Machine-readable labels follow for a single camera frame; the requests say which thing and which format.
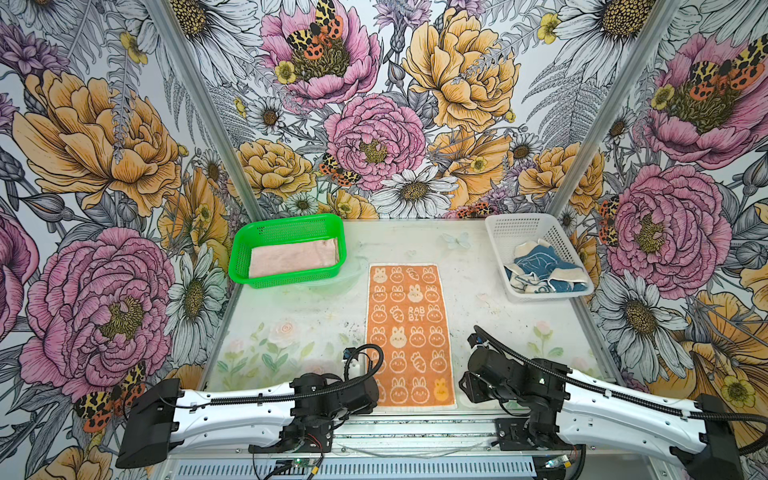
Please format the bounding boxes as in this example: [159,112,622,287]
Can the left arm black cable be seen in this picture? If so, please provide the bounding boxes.
[161,343,385,409]

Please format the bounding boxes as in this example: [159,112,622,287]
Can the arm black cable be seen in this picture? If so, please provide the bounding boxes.
[472,325,768,457]
[161,343,385,409]

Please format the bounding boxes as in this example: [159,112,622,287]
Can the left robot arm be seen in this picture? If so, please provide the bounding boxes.
[116,373,379,469]

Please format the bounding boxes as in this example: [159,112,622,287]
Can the orange patterned towel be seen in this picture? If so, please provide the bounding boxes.
[366,264,456,410]

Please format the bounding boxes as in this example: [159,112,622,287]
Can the left aluminium frame post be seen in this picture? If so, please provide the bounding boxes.
[147,1,267,221]

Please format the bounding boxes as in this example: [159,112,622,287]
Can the right aluminium frame post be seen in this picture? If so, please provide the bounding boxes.
[547,1,681,214]

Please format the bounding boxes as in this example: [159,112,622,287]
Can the white ventilated cable duct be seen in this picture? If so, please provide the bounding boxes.
[169,456,537,479]

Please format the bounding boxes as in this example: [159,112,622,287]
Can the pink towel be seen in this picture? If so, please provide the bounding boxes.
[249,239,339,278]

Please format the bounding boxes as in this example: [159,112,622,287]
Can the green plastic basket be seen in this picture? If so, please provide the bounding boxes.
[228,214,347,289]

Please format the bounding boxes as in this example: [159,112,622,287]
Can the blue white patterned towel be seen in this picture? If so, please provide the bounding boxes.
[504,240,591,295]

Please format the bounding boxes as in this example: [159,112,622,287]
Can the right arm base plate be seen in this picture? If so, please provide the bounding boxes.
[493,417,574,452]

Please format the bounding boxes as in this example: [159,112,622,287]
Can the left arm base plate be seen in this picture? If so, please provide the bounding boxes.
[248,421,335,454]

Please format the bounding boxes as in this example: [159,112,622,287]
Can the aluminium frame post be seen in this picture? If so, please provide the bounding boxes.
[147,1,267,221]
[547,1,681,214]

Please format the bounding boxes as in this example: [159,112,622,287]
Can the white plastic basket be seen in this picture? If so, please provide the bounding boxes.
[485,213,594,304]

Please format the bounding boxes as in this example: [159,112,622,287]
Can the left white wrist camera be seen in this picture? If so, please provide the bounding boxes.
[343,351,371,381]

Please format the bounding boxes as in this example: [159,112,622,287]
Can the aluminium front rail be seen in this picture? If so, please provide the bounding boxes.
[161,412,655,460]

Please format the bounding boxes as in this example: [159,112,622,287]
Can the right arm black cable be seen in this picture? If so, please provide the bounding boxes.
[472,325,768,457]

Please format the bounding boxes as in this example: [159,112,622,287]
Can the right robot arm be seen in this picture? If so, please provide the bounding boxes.
[459,346,744,479]

